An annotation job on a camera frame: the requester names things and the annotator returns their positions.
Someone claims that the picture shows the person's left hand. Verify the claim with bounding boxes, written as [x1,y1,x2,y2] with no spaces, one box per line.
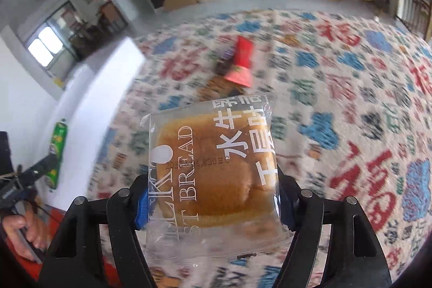
[1,204,49,262]

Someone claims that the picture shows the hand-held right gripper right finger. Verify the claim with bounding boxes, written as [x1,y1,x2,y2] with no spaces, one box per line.
[270,170,394,288]

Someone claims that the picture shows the wooden slatted chair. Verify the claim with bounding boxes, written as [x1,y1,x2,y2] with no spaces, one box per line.
[395,0,432,35]

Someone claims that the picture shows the red snack packet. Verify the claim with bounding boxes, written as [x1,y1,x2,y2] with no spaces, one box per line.
[224,36,254,88]

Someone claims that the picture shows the wooden dining chair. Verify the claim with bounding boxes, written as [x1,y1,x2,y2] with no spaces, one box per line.
[99,1,129,32]

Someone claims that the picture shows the orange snack packet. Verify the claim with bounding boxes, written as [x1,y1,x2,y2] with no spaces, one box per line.
[199,75,237,100]

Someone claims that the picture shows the bright window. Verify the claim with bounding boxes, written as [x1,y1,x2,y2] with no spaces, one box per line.
[27,26,65,67]

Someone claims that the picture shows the printed blanket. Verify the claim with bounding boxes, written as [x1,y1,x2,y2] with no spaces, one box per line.
[86,9,432,288]

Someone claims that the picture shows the brown cardboard box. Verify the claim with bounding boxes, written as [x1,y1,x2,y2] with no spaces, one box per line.
[163,0,202,12]

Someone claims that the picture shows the green snack packet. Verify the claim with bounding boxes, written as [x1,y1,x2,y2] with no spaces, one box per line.
[45,119,69,192]

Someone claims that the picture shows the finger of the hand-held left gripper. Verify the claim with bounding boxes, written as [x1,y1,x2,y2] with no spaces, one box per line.
[18,156,59,182]

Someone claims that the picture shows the clear bread packet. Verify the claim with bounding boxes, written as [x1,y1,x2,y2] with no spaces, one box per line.
[140,94,294,272]

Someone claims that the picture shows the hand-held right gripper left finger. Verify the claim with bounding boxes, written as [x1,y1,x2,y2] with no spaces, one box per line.
[39,174,159,288]

